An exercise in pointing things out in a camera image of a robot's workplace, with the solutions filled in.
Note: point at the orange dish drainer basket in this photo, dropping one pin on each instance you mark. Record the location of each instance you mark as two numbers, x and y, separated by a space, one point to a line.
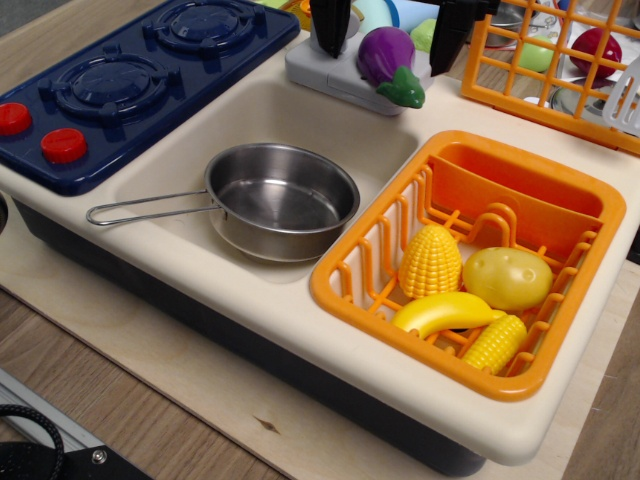
487 194

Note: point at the small yellow toy corn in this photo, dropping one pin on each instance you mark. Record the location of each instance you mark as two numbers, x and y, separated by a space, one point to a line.
497 344

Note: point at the red stove knob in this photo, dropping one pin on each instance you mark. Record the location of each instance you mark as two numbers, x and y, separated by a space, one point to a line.
63 146
15 118

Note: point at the yellow toy corn cob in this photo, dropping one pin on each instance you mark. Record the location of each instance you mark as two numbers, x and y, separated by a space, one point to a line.
431 264

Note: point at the purple toy eggplant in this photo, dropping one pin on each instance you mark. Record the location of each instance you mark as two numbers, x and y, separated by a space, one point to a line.
385 58

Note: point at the red toy fruit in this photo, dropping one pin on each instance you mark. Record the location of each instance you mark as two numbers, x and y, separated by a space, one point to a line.
588 42

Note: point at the yellow toy potato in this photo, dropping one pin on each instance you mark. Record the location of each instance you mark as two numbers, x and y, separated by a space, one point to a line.
507 278

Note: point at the blue toy stove top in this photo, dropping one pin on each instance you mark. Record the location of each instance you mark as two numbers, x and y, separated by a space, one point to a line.
134 86

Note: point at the light wooden base board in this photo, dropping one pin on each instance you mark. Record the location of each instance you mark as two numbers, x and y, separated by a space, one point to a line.
180 407

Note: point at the red stove knob right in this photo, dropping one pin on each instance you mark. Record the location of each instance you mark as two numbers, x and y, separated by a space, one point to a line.
63 146

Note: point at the grey toy faucet base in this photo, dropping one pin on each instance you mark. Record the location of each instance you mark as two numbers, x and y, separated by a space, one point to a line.
309 66

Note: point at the yellow toy banana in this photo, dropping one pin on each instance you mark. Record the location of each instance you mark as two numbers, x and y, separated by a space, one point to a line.
445 311

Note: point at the orange wire rack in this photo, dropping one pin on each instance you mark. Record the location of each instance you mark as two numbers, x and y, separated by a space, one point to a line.
562 97

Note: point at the light green toy vegetable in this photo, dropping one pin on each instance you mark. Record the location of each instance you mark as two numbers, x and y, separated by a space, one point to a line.
423 35

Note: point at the red stove knob left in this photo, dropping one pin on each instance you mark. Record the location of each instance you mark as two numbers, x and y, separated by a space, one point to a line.
15 118

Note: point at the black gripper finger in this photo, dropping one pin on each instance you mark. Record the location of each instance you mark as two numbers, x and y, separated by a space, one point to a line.
454 22
330 22

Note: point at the green toy fruit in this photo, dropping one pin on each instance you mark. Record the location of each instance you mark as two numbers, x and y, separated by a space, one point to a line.
537 58

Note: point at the white toy spatula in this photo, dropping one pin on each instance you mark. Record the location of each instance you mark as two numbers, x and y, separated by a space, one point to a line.
621 109

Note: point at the stainless steel pan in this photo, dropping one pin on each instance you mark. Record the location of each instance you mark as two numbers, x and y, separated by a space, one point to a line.
271 202

